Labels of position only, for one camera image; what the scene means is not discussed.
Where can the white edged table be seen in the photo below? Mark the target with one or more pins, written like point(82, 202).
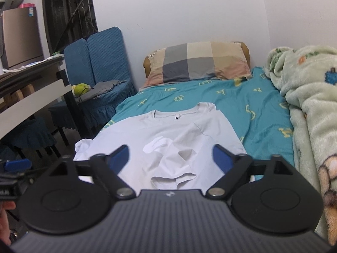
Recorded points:
point(29, 100)

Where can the teal printed bed sheet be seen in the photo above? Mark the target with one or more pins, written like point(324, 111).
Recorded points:
point(210, 95)

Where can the green plush toy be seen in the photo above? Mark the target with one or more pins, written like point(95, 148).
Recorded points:
point(80, 89)

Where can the white t-shirt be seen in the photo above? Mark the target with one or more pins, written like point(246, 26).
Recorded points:
point(163, 129)

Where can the person's left hand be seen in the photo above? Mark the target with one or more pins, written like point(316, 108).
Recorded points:
point(5, 218)

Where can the grey cloth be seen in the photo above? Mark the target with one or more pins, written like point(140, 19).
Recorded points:
point(105, 88)

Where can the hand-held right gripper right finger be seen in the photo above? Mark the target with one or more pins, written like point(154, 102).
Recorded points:
point(220, 156)

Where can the checked pillow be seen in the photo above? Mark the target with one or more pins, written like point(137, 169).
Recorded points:
point(194, 60)

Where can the blue covered chair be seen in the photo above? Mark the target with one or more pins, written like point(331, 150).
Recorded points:
point(108, 55)
point(76, 58)

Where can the dark window grille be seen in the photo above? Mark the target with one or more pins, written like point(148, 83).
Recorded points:
point(68, 10)

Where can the pink lidded container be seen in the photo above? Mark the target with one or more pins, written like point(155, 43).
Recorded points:
point(27, 5)

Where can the brown pillow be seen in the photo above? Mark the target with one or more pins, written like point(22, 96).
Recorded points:
point(145, 64)

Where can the pale green fleece blanket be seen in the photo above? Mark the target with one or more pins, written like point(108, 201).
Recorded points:
point(313, 89)

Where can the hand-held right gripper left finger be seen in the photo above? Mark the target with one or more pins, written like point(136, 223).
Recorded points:
point(119, 157)

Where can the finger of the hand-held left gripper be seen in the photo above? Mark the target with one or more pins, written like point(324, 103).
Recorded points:
point(17, 165)

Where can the black chair blue seat cover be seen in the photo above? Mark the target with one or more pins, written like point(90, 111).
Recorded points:
point(63, 113)
point(29, 134)

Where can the beige refrigerator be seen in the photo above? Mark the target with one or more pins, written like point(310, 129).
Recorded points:
point(22, 37)

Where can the white papers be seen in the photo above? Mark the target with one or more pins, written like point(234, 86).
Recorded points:
point(39, 62)

